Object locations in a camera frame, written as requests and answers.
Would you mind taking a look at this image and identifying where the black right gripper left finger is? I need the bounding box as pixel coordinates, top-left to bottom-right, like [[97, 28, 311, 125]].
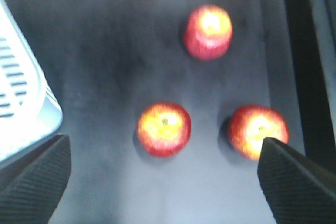
[[1, 134, 71, 223]]

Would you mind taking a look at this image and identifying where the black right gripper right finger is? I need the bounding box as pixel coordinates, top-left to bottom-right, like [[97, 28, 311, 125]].
[[257, 137, 335, 223]]

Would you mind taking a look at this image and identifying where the light blue plastic basket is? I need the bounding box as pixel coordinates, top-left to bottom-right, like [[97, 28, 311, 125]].
[[1, 0, 63, 166]]

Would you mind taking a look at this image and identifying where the red yellow apple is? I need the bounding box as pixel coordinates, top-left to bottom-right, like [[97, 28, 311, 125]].
[[228, 105, 289, 161], [136, 102, 192, 157]]

